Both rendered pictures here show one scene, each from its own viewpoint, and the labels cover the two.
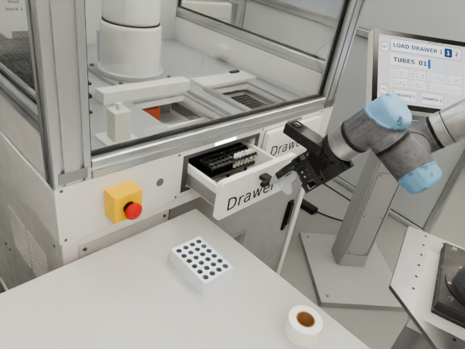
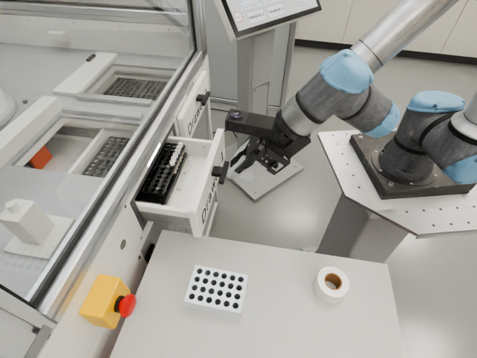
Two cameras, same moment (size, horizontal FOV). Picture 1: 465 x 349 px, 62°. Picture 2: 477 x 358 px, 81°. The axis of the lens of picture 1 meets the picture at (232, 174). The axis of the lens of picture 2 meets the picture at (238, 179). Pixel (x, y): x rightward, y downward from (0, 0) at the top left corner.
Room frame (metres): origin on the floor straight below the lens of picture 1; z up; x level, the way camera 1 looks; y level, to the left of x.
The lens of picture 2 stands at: (0.42, 0.11, 1.41)
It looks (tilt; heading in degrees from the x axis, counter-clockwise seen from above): 48 degrees down; 330
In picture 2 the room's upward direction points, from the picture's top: straight up
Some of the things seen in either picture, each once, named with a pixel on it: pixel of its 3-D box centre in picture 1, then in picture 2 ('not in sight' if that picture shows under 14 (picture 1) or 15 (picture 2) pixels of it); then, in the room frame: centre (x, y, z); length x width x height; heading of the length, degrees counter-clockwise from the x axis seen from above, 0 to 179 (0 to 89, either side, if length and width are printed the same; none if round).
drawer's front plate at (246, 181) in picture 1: (257, 183); (209, 179); (0.87, -0.07, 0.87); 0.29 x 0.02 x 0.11; 140
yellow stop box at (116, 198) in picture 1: (124, 202); (108, 301); (0.69, 0.23, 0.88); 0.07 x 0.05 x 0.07; 140
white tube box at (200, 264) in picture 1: (201, 264); (217, 290); (0.64, 0.03, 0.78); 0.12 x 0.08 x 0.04; 48
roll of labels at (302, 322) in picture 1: (303, 325); (331, 284); (0.52, -0.19, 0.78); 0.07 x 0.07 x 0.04
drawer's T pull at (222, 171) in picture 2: (267, 179); (219, 171); (0.85, -0.09, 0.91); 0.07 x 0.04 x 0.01; 140
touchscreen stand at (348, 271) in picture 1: (381, 192); (259, 101); (1.57, -0.70, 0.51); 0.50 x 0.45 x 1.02; 9
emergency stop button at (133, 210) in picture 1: (132, 210); (125, 305); (0.67, 0.20, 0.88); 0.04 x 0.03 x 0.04; 140
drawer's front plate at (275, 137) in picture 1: (292, 138); (195, 105); (1.19, -0.18, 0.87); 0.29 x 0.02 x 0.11; 140
